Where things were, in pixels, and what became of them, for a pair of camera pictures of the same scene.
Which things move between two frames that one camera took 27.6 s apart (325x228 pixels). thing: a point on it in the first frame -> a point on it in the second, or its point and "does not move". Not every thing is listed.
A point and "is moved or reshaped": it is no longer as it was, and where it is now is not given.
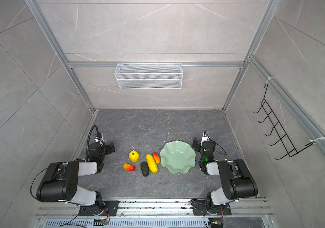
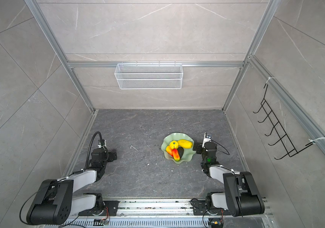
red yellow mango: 156,157 -> 176,154
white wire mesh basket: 149,76 does not move
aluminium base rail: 176,213 does not move
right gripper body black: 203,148 does not move
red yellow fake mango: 129,167 -> 169,150
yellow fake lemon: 134,156 -> 174,144
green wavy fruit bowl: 177,156 is moved or reshaped
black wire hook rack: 272,118 does not move
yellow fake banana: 152,164 -> 185,144
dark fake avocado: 145,168 -> 180,151
